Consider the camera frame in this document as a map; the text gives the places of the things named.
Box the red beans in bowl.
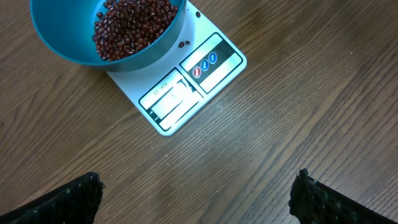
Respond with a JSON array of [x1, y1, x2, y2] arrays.
[[92, 0, 178, 62]]

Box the white digital kitchen scale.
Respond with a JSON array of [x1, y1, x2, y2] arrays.
[[109, 1, 247, 136]]

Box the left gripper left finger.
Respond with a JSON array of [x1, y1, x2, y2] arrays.
[[1, 172, 106, 224]]

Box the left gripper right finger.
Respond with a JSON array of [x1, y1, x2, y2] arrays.
[[289, 169, 397, 224]]

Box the spilled beans on scale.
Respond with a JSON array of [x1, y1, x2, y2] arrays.
[[178, 11, 201, 48]]

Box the blue bowl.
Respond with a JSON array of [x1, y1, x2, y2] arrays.
[[30, 0, 187, 72]]

